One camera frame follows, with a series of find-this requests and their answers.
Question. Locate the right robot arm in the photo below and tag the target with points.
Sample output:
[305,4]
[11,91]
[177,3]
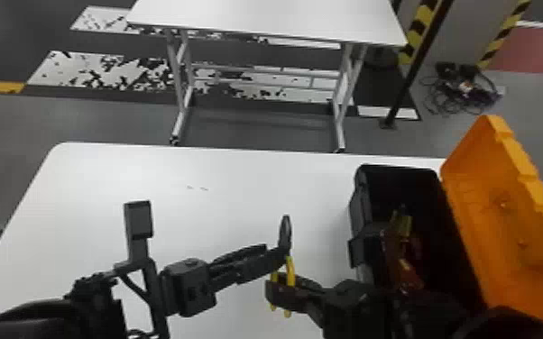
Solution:
[508,326]

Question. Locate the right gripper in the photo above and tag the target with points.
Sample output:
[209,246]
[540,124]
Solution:
[354,307]

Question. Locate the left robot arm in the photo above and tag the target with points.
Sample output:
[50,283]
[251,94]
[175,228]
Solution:
[39,319]

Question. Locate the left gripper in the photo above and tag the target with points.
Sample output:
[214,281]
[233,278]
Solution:
[187,288]

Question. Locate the black tool box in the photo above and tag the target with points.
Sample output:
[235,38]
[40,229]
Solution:
[499,213]

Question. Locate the white side table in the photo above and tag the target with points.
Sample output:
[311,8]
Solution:
[271,19]

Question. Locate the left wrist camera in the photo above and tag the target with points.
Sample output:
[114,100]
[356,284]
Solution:
[138,220]

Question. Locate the yellow black striped post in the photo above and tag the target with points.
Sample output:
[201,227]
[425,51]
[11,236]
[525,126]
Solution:
[503,32]
[417,53]

